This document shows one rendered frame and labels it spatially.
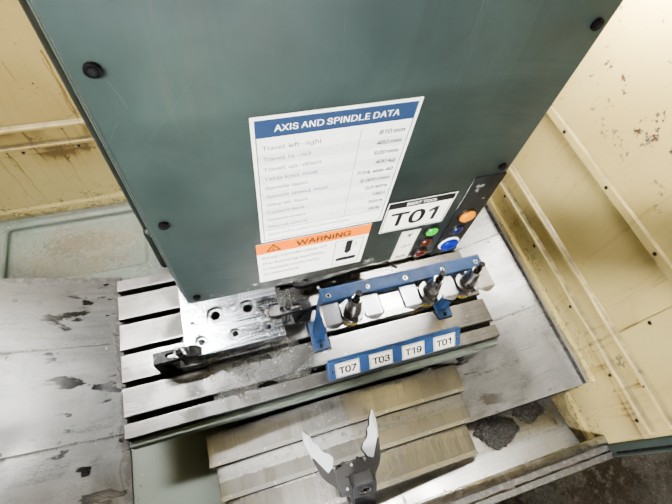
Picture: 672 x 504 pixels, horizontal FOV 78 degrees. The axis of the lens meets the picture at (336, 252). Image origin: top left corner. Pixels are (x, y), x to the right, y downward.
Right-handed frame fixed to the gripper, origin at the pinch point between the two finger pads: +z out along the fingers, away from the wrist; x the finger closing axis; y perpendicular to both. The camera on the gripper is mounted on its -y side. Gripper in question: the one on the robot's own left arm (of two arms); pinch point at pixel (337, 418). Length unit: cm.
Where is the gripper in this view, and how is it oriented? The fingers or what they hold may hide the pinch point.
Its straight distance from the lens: 92.8
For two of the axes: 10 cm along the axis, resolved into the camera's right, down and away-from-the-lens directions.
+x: 9.5, -2.1, 2.3
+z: -2.9, -8.4, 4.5
